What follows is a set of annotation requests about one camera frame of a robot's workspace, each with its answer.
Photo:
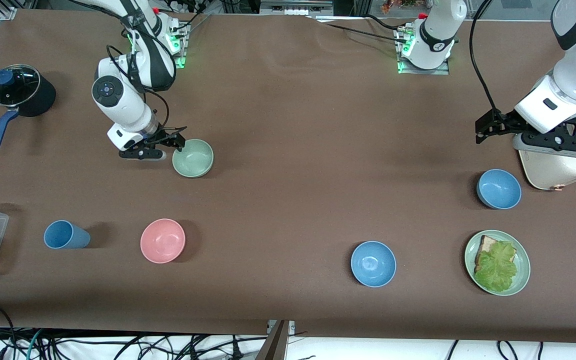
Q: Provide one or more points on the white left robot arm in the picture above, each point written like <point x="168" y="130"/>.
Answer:
<point x="435" y="45"/>

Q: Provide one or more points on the grey power strip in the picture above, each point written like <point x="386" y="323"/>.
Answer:
<point x="293" y="9"/>

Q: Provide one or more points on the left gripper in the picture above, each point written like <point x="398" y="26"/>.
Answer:
<point x="507" y="121"/>

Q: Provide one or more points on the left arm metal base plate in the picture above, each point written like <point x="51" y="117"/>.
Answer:
<point x="443" y="70"/>

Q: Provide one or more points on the aluminium frame corner bracket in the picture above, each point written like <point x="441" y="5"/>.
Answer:
<point x="8" y="12"/>

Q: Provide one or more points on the orange brown object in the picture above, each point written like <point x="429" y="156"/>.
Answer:
<point x="398" y="5"/>

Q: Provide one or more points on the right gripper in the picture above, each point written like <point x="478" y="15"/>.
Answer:
<point x="164" y="137"/>

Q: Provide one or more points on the blue ribbed cup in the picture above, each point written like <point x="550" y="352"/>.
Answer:
<point x="66" y="235"/>

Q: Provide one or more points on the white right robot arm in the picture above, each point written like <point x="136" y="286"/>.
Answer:
<point x="123" y="105"/>

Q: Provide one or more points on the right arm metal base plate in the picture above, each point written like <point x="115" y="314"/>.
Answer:
<point x="182" y="60"/>

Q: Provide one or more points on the pink bowl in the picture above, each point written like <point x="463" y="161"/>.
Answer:
<point x="163" y="241"/>

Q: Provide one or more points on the glass lid with blue knob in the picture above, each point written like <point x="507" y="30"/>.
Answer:
<point x="18" y="87"/>

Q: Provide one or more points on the bread slice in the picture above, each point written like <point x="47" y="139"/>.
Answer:
<point x="485" y="245"/>

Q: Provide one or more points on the metal table bracket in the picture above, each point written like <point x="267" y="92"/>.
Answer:
<point x="290" y="326"/>

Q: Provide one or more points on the green bowl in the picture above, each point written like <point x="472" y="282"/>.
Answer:
<point x="193" y="159"/>

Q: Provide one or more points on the cream toaster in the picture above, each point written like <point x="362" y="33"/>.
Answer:
<point x="553" y="172"/>

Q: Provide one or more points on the green lettuce leaf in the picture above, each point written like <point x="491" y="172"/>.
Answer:
<point x="498" y="267"/>

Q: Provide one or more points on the green plate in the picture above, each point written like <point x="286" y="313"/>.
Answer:
<point x="522" y="275"/>

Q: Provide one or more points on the blue bowl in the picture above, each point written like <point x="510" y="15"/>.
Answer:
<point x="499" y="189"/>
<point x="373" y="264"/>

